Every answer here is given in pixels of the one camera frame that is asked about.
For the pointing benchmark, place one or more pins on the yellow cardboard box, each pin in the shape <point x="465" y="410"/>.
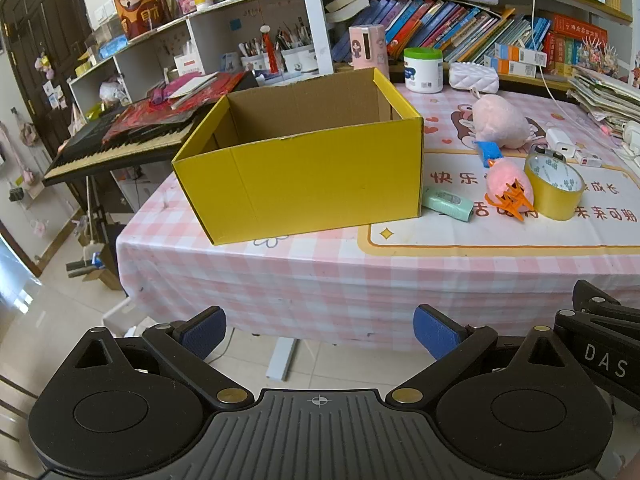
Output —
<point x="300" y="185"/>

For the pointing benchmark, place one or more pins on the grey rolled sheet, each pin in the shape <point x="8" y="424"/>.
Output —
<point x="440" y="1"/>

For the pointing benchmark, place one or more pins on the red paper stack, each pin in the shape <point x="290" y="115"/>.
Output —
<point x="150" y="117"/>

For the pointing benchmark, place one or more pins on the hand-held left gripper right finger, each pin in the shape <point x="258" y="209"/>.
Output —
<point x="435" y="330"/>

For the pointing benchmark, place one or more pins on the white jar green lid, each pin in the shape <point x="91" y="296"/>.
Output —
<point x="424" y="72"/>

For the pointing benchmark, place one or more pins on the pink rectangular device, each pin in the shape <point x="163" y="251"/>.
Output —
<point x="367" y="47"/>

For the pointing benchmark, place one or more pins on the white booklet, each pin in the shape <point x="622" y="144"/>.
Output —
<point x="192" y="85"/>

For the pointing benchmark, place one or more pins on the white table leg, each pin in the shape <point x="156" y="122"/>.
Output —
<point x="282" y="360"/>

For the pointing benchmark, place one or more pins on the white quilted pouch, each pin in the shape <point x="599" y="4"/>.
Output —
<point x="472" y="77"/>

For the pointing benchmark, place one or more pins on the black keyboard stand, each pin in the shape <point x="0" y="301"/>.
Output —
<point x="95" y="215"/>

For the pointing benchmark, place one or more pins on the purple foil wrapper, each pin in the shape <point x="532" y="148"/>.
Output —
<point x="160" y="96"/>

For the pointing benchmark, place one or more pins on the red hanging tassel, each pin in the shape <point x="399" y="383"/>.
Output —
<point x="270" y="52"/>

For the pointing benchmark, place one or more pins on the small pink plush charm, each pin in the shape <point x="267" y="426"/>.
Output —
<point x="42" y="63"/>

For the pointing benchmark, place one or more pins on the small white device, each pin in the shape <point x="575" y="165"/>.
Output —
<point x="589" y="160"/>

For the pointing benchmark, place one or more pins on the small white blue carton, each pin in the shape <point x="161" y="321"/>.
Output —
<point x="517" y="53"/>
<point x="505" y="67"/>

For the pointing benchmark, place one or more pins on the printed cartoon desk mat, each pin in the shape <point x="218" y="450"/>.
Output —
<point x="450" y="240"/>

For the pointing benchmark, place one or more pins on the pink hanging bag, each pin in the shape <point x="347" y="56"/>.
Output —
<point x="27" y="132"/>

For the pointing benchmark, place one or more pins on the dark wooden door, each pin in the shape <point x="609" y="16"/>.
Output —
<point x="45" y="25"/>

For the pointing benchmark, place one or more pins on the white shelf unit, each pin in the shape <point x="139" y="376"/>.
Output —
<point x="215" y="27"/>

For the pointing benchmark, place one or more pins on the flat cardboard box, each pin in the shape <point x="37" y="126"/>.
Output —
<point x="100" y="267"/>

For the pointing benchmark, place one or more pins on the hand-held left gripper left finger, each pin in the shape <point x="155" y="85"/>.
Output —
<point x="202" y="332"/>

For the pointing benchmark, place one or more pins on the large pink plush toy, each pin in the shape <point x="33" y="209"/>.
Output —
<point x="500" y="120"/>

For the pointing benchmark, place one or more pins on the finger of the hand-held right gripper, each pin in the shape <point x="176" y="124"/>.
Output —
<point x="600" y="324"/>
<point x="607" y="305"/>

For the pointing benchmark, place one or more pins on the black electronic keyboard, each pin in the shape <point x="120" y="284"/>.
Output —
<point x="100" y="152"/>

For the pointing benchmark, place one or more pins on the small pink plush chick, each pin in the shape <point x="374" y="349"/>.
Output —
<point x="500" y="182"/>

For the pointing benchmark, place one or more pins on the white pen cup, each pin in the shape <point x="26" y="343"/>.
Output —
<point x="255" y="63"/>
<point x="299" y="62"/>

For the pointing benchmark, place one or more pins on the yellow tape roll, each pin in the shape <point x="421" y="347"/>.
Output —
<point x="550" y="205"/>

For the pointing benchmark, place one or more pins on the mint green tissue pack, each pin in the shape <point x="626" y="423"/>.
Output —
<point x="447" y="203"/>

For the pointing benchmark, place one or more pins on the row of red books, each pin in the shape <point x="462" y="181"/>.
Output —
<point x="575" y="42"/>

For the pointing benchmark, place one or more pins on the white box red label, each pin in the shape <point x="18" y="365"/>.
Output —
<point x="189" y="63"/>

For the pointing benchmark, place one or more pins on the white plastic bag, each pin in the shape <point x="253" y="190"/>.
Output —
<point x="112" y="91"/>

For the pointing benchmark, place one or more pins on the white wall switches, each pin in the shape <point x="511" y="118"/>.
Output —
<point x="105" y="11"/>

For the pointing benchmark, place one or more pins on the white shelf post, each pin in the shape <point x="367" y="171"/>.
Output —
<point x="314" y="15"/>

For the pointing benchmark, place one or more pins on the white power adapter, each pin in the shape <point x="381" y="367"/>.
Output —
<point x="560" y="141"/>

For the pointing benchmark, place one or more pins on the row of colourful books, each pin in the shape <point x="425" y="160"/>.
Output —
<point x="440" y="20"/>

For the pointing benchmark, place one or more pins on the small blue white card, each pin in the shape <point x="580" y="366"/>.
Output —
<point x="230" y="62"/>

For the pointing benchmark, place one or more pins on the blue tissue packet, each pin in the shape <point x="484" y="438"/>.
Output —
<point x="112" y="47"/>

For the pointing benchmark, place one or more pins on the stack of loose papers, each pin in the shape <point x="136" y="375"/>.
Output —
<point x="600" y="95"/>

